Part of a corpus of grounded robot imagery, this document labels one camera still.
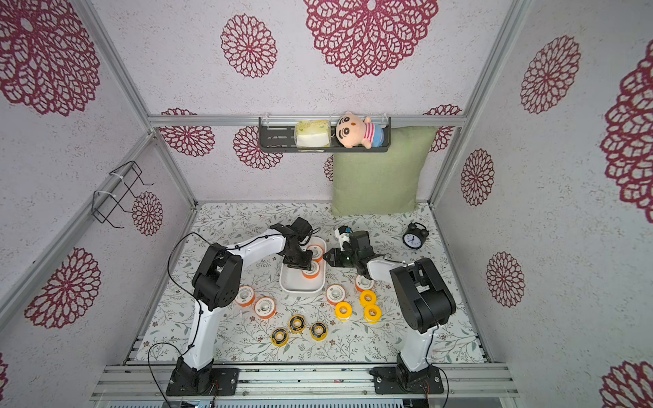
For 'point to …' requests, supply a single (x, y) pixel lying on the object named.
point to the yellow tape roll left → (343, 316)
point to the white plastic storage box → (292, 280)
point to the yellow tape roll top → (365, 303)
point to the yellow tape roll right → (372, 314)
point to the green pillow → (381, 183)
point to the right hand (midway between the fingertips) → (323, 253)
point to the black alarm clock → (414, 237)
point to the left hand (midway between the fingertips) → (307, 267)
